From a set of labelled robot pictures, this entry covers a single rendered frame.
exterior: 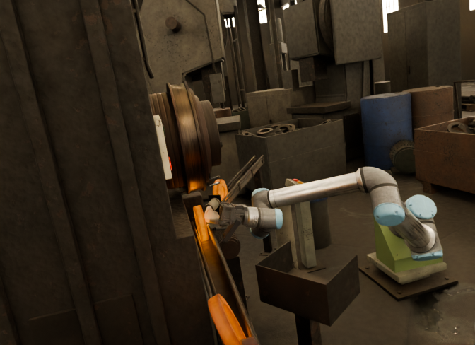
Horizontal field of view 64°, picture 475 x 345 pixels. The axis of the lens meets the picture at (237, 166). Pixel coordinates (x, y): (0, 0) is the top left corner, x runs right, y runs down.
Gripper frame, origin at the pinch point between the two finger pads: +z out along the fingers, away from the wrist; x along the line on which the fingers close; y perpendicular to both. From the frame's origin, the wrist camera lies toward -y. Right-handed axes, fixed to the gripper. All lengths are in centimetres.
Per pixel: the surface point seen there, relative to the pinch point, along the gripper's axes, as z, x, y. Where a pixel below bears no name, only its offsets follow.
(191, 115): 10.4, 15.8, 44.2
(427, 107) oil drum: -295, -239, 78
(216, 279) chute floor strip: -3.6, 30.6, -12.7
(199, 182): 3.8, 11.3, 18.6
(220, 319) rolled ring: 4, 73, -2
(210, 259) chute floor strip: -3.5, 16.1, -11.2
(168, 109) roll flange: 18.5, 10.7, 45.1
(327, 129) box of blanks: -161, -218, 39
